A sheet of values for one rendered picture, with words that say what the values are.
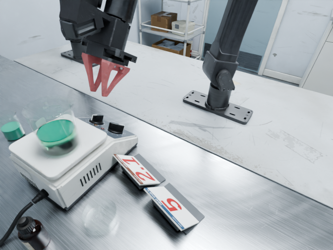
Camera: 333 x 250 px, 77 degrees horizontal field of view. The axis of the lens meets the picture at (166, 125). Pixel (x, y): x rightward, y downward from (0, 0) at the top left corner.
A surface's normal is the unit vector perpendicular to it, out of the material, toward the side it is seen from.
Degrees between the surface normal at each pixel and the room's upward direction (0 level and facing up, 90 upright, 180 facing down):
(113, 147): 90
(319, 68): 90
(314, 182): 0
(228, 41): 82
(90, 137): 0
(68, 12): 60
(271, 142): 0
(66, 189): 90
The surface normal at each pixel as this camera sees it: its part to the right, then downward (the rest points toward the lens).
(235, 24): 0.14, 0.62
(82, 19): 0.84, 0.38
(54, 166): 0.04, -0.78
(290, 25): -0.55, 0.51
